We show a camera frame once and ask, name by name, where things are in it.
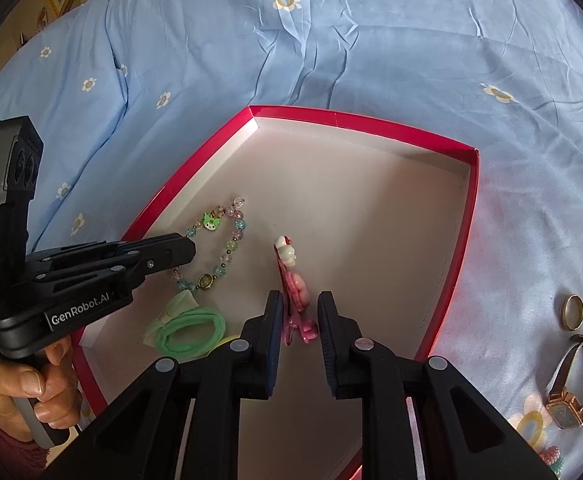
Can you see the red kitty hair clip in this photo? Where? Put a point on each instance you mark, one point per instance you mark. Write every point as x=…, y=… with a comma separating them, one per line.
x=296, y=295

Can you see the red shallow box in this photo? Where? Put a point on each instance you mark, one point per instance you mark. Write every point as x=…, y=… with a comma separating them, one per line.
x=379, y=214

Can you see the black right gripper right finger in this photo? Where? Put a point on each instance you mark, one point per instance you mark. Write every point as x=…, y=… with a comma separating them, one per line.
x=419, y=419

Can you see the person's left hand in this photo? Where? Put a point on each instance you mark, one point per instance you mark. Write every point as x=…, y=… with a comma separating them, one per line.
x=53, y=385

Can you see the light blue floral bedsheet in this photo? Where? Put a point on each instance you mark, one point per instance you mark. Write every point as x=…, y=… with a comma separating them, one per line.
x=122, y=92

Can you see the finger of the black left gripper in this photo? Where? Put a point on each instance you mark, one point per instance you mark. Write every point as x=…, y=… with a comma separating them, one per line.
x=154, y=254
x=79, y=272

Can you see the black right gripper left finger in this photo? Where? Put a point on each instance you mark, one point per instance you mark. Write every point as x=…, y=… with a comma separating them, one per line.
x=181, y=420

